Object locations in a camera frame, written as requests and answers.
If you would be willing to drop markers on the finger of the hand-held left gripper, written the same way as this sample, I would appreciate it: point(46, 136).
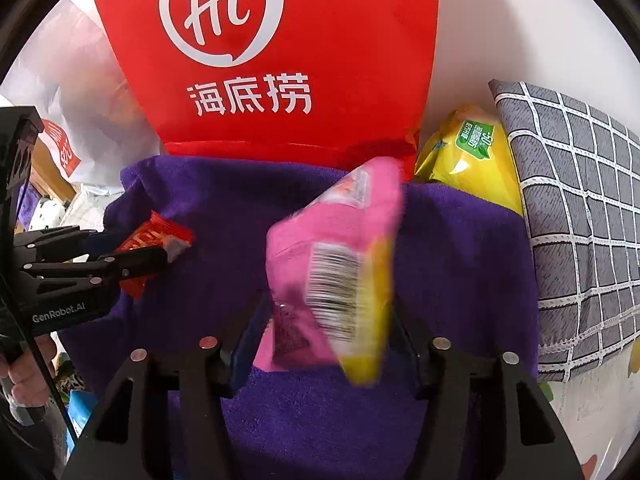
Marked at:
point(135, 262)
point(60, 241)

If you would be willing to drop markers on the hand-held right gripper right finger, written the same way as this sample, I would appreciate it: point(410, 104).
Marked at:
point(447, 375)

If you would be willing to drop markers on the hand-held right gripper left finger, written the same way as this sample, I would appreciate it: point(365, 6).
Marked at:
point(200, 375)

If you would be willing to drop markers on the red snack packet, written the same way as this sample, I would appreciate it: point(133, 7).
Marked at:
point(160, 232)

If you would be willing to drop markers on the pink and yellow snack packet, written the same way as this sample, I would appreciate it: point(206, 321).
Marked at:
point(320, 230)

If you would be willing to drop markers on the person's left hand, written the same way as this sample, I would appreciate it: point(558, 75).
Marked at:
point(27, 375)

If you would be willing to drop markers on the white spotted cloth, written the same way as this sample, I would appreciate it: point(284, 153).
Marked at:
point(47, 215)

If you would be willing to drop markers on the wooden furniture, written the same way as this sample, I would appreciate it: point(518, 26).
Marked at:
point(50, 175)

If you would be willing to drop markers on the purple towel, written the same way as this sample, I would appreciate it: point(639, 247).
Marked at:
point(225, 200)

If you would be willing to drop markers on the white plastic bag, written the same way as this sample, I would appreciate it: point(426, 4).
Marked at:
point(95, 110)

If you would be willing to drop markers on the red paper bag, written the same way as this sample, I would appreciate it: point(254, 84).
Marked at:
point(280, 125)

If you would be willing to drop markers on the yellow snack bag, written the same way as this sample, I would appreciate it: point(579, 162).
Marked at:
point(475, 170)

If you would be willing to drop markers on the grey checked cloth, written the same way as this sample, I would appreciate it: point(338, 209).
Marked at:
point(580, 200)

